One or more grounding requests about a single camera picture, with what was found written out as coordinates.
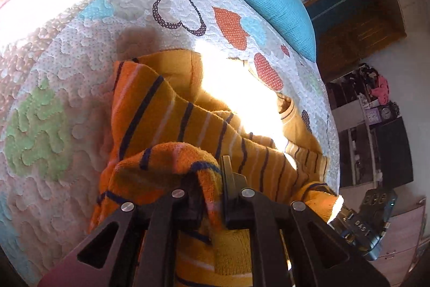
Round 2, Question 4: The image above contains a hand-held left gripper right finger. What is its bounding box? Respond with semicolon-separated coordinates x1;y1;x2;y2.
221;155;392;287

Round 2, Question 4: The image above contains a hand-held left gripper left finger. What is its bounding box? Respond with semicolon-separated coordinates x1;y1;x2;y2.
38;175;206;287

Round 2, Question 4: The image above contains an orange striped small shirt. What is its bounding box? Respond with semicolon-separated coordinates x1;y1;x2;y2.
88;50;344;287

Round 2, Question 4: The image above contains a wooden drawer cabinet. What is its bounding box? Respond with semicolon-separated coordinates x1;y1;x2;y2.
366;198;427;287

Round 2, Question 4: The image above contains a dark shelf unit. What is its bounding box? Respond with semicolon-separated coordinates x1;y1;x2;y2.
327;64;414;188

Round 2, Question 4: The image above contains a purple square clock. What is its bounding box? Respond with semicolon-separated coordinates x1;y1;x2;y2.
365;109;381;125

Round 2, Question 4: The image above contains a pink plush toy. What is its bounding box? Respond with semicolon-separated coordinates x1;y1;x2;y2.
371;75;390;105

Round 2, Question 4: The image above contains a quilted heart pattern bedspread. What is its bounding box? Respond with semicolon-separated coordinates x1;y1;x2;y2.
0;0;341;286

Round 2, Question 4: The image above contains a teal knitted pillow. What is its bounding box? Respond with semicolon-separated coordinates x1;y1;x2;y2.
220;0;317;63

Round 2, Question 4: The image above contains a wooden door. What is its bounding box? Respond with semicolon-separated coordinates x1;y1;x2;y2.
304;0;408;82

